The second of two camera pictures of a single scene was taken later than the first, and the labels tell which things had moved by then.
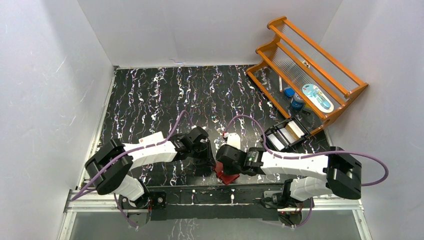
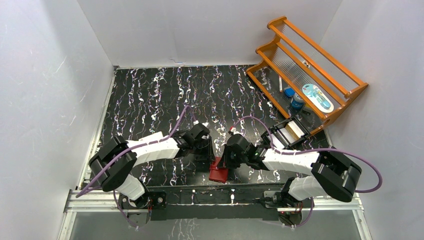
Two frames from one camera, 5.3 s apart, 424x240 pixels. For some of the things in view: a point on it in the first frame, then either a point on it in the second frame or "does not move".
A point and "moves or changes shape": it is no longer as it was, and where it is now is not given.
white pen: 280,84 does not move
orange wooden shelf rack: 309,85 does not move
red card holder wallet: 226,179 moves or changes shape
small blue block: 289,92 does not move
